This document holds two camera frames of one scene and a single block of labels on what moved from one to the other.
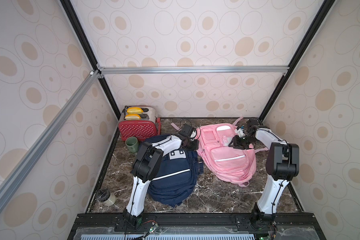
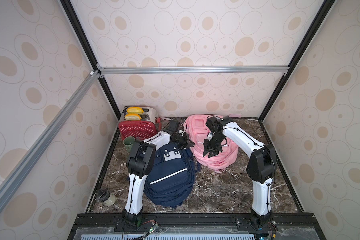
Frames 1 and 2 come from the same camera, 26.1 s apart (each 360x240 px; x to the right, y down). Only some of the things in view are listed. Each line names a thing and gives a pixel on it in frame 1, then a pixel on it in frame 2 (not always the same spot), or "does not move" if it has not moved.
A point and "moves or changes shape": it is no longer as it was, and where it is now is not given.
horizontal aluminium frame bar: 239,70 does not move
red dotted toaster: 148,125 does not move
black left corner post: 78,30 does not move
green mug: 132,144 does not move
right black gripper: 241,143 → 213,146
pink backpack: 237,166 moves or changes shape
